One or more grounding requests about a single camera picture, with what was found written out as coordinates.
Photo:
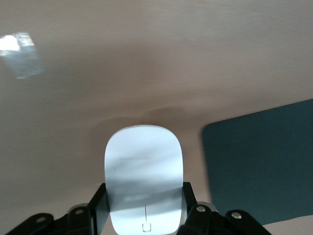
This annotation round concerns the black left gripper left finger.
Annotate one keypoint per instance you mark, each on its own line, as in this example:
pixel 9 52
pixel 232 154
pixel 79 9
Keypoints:
pixel 83 220

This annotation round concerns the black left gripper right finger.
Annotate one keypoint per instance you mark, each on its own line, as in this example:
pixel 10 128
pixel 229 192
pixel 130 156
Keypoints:
pixel 207 222

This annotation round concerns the white computer mouse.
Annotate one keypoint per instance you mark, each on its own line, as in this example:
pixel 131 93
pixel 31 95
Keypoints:
pixel 144 159

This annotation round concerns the black mouse pad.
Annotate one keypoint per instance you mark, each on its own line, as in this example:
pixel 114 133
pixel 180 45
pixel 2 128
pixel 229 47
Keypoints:
pixel 259 159

